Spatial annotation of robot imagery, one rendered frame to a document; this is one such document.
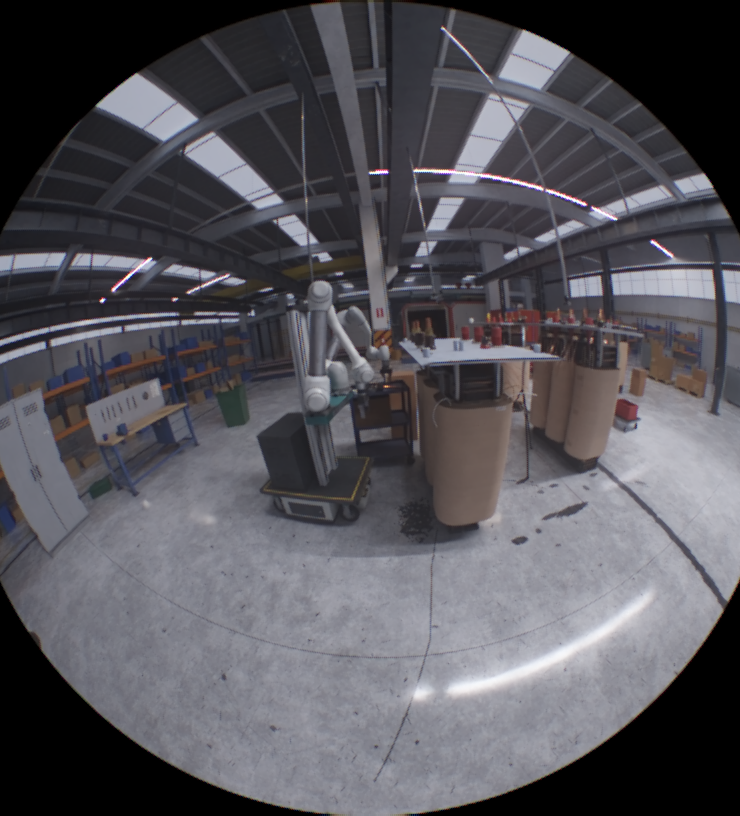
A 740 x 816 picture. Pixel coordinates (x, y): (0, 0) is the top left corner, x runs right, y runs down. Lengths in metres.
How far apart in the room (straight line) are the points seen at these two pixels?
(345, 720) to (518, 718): 0.83
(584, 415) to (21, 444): 6.32
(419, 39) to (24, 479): 6.29
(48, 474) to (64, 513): 0.55
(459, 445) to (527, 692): 1.53
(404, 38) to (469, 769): 5.05
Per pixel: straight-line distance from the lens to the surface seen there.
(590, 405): 2.68
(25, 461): 4.14
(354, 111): 8.64
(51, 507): 4.25
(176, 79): 10.09
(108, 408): 4.84
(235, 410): 5.37
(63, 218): 6.46
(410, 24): 3.45
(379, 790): 1.61
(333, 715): 1.56
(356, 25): 8.86
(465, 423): 1.34
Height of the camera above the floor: 1.52
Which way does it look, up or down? 18 degrees down
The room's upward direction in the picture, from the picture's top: 7 degrees counter-clockwise
